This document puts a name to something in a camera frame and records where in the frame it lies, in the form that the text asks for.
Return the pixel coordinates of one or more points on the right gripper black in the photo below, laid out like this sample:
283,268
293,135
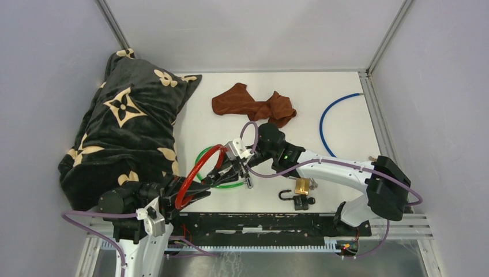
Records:
237,166

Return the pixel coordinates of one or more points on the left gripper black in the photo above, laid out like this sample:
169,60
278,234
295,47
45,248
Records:
168,194

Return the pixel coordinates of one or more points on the red cable lock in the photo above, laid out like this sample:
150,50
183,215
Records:
181,200

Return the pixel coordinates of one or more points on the green cable lock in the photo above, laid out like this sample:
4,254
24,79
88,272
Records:
228,185

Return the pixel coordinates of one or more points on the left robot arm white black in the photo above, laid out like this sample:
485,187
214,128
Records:
139,254

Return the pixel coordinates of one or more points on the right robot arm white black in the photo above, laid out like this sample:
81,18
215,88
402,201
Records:
383,185

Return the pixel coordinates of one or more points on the open brass padlock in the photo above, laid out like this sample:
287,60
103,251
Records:
302,186

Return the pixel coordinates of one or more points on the black padlock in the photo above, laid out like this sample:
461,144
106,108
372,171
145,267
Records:
300,201

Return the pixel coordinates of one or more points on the brown cloth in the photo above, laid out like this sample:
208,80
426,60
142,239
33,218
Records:
277,109

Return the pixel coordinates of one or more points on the silver padlock keys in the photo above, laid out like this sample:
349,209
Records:
313,184

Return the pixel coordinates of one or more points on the black floral blanket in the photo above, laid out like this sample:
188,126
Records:
127,134

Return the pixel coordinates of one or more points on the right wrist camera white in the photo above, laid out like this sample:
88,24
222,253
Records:
236,150

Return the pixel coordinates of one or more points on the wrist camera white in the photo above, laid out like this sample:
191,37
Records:
152,218
236,150

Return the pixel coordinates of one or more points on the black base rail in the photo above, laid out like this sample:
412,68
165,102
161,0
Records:
266,229

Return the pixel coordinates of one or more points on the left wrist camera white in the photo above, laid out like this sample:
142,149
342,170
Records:
152,218

